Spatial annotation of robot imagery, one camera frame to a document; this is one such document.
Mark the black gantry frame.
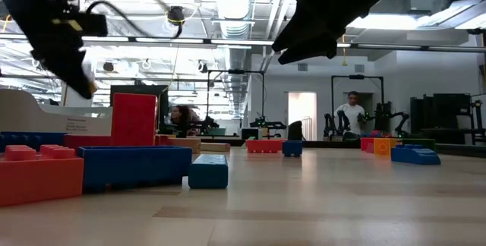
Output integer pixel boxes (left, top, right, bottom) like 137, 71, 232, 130
206, 68, 267, 125
330, 74, 385, 133

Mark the blue eight-stud brick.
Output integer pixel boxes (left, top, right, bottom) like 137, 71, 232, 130
282, 140, 304, 159
77, 145, 193, 194

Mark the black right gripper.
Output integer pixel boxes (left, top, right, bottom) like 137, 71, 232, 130
271, 0, 380, 65

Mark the black cabinet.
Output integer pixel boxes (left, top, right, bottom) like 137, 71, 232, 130
409, 93, 474, 144

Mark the small red cube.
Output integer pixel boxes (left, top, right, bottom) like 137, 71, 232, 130
359, 137, 376, 155

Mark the natural wooden block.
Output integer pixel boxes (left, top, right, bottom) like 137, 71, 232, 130
200, 141, 232, 153

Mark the orange eight-stud brick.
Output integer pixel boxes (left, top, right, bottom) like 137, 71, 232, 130
0, 144, 85, 208
245, 138, 286, 154

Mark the grey overhead rail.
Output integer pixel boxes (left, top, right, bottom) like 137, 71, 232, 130
0, 33, 486, 54

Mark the black chair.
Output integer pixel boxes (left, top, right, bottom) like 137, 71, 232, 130
287, 120, 304, 141

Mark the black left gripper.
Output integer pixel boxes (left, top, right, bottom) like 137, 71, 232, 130
7, 0, 96, 101

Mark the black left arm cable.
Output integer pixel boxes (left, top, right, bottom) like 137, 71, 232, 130
85, 0, 183, 39

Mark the person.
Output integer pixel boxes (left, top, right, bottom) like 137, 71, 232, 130
169, 104, 202, 138
333, 90, 368, 137

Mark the blue sloped stud brick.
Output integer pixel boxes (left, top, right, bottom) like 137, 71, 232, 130
390, 143, 442, 166

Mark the black overhead camera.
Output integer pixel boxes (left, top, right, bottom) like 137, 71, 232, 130
166, 5, 186, 27

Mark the white plastic bin with handles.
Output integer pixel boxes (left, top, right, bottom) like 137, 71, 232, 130
0, 88, 113, 137

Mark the small orange stud brick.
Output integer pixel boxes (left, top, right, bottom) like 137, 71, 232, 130
373, 137, 400, 157

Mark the dark blue block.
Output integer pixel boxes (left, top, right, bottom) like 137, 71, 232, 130
0, 131, 68, 152

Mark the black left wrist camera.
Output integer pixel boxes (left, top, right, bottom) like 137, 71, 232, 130
84, 11, 109, 37

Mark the light blue wooden block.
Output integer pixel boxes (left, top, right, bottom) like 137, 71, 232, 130
188, 153, 229, 190

